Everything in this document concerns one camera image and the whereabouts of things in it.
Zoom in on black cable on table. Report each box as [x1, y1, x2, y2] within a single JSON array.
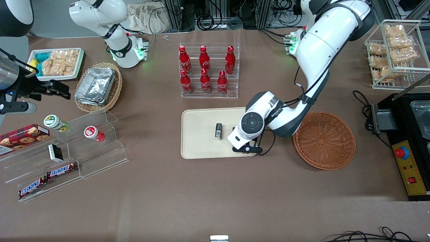
[[353, 90, 374, 131]]

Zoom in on beige plastic tray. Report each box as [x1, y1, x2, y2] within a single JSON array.
[[181, 107, 258, 159]]

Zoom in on black floor cables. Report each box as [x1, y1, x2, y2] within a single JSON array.
[[324, 227, 430, 242]]

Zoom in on aluminium frame post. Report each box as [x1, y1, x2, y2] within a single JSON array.
[[163, 0, 196, 32], [256, 0, 273, 29]]

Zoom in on small black white box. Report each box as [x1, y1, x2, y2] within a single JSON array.
[[48, 144, 63, 163]]

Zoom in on grey metal box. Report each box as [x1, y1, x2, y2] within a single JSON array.
[[365, 103, 400, 134]]

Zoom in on clear acrylic stepped stand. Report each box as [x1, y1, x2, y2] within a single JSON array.
[[0, 110, 129, 203]]

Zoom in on coiled black cable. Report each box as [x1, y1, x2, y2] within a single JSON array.
[[197, 13, 215, 31]]

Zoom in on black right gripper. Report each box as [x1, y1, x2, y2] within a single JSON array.
[[14, 69, 71, 101]]

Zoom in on clear bag of rice crackers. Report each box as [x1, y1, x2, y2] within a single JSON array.
[[41, 49, 80, 76]]

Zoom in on red cookie box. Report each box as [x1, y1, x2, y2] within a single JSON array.
[[0, 124, 50, 156]]

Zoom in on white rectangular snack tray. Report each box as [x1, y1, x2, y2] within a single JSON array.
[[29, 48, 85, 81]]

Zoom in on yellow black control box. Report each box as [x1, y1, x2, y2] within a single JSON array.
[[386, 134, 430, 202]]

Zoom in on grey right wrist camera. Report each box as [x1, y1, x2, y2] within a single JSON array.
[[0, 101, 37, 115]]

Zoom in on red cola bottle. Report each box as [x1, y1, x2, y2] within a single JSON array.
[[199, 45, 211, 73], [180, 69, 194, 94], [179, 45, 192, 74], [225, 46, 236, 75], [217, 71, 228, 94], [200, 69, 212, 94]]

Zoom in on round brown wicker basket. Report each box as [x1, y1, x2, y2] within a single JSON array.
[[293, 111, 356, 171]]

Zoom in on red lidded cup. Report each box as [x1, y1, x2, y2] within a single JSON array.
[[84, 126, 105, 143]]

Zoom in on clear acrylic bottle rack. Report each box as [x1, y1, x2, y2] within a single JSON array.
[[179, 43, 240, 98]]

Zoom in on green lidded cup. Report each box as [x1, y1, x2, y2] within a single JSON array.
[[44, 115, 70, 132]]

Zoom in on beige cloth bag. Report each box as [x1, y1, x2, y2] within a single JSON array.
[[127, 2, 168, 34]]

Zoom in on steel pan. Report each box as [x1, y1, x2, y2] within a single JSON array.
[[410, 100, 430, 140]]

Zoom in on teal snack box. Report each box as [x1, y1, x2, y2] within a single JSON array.
[[35, 51, 51, 76]]

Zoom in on black appliance housing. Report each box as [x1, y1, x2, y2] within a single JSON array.
[[376, 92, 430, 143]]

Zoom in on rice cracker snack bag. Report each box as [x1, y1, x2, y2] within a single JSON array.
[[385, 24, 406, 37], [373, 66, 400, 83], [388, 35, 414, 49], [369, 55, 390, 68], [390, 47, 419, 64], [368, 43, 387, 56]]

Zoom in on oval light wicker basket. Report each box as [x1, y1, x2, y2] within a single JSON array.
[[74, 62, 123, 113]]

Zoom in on white wire rack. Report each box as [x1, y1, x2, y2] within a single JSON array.
[[364, 19, 430, 90]]

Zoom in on stacked aluminium foil containers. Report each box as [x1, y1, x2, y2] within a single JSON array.
[[74, 67, 116, 106]]

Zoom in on snickers chocolate bar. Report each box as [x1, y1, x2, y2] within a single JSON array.
[[46, 162, 78, 178], [18, 177, 47, 199]]

